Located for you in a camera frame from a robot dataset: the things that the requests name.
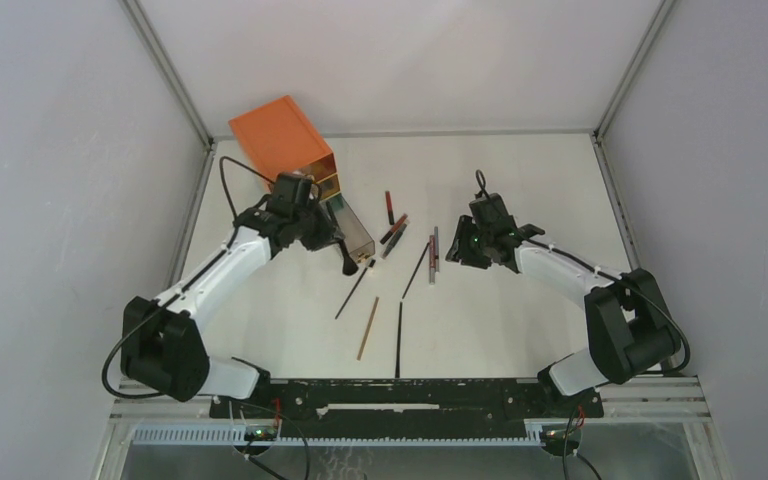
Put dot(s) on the black eyebrow comb brush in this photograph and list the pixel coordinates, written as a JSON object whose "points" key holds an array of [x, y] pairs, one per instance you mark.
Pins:
{"points": [[368, 266]]}

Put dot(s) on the thin black eyeliner brush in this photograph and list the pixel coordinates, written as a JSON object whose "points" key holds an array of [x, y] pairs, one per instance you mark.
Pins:
{"points": [[415, 270]]}

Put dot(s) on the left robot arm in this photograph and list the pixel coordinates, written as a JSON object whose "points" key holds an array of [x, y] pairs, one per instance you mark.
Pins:
{"points": [[162, 345]]}

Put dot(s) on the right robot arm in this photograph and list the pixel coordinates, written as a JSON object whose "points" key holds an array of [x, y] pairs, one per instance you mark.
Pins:
{"points": [[629, 329]]}

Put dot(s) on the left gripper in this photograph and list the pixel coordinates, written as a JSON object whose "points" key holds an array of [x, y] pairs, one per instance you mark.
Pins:
{"points": [[326, 236]]}

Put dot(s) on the orange lip gloss black cap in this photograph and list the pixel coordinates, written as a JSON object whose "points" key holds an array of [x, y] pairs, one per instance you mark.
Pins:
{"points": [[393, 229]]}

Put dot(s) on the dark green makeup pen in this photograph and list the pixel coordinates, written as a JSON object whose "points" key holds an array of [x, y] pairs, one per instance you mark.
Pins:
{"points": [[392, 242]]}

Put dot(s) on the red lip gloss black cap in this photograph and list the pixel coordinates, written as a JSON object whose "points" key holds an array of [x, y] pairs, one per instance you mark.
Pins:
{"points": [[389, 207]]}

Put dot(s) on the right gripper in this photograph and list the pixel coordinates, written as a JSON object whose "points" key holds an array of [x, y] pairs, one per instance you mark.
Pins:
{"points": [[459, 246]]}

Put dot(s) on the aluminium frame rail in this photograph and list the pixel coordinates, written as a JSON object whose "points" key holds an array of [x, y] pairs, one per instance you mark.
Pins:
{"points": [[162, 61]]}

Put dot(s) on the black powder brush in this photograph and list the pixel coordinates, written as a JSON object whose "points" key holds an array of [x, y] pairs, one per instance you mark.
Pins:
{"points": [[349, 267]]}

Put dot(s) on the red lipstick silver end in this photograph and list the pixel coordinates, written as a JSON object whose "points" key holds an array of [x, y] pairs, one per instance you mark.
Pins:
{"points": [[431, 260]]}

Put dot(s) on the orange yellow blue drawer box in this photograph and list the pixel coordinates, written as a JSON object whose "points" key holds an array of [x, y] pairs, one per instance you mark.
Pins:
{"points": [[278, 137]]}

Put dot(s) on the long thin black brush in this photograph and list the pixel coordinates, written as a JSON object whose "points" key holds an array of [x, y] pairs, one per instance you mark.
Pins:
{"points": [[397, 368]]}

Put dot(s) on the houndstooth pattern makeup pen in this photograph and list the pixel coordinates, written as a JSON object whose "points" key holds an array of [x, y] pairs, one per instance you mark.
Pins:
{"points": [[435, 248]]}

